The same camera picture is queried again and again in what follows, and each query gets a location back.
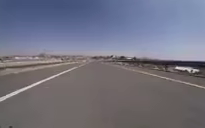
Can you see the grey guardrail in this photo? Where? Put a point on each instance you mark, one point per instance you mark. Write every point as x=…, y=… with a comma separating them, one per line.
x=176, y=63
x=20, y=63

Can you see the grey asphalt road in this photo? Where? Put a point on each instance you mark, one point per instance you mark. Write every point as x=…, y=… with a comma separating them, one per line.
x=103, y=96

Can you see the distant buildings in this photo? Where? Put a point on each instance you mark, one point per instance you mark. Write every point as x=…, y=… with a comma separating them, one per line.
x=121, y=57

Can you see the white car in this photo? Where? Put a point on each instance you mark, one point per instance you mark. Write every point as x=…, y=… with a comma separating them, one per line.
x=187, y=69

